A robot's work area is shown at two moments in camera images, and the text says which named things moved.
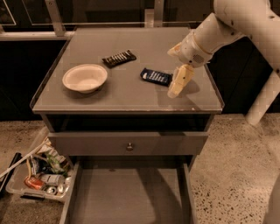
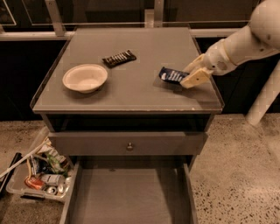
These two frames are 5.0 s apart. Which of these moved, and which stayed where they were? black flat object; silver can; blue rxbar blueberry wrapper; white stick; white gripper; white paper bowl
Moved: white gripper; blue rxbar blueberry wrapper
Stayed: silver can; white paper bowl; white stick; black flat object
